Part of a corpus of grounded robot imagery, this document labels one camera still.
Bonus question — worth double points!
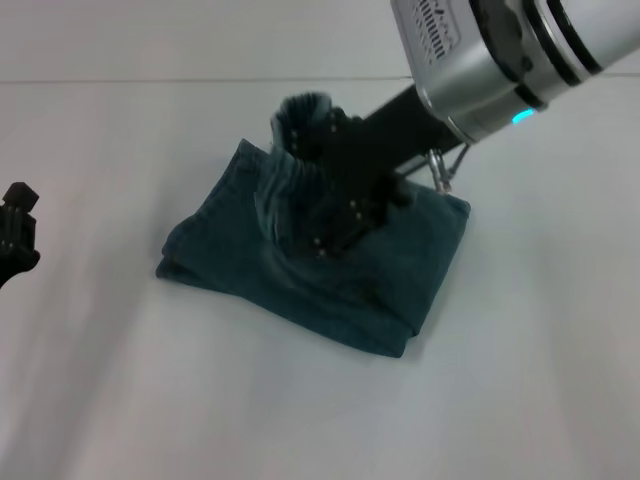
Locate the blue denim shorts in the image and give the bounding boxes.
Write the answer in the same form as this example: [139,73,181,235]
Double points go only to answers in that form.
[154,91,472,361]

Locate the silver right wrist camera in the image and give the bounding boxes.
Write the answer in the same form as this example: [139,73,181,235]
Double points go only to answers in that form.
[388,0,532,127]

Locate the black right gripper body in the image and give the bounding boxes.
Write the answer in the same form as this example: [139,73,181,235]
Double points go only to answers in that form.
[319,82,462,224]

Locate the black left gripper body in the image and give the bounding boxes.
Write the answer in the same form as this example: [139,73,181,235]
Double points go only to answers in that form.
[0,245,42,291]

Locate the right gripper cable with plug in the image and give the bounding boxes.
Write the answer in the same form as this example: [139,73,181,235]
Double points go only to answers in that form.
[426,142,474,195]

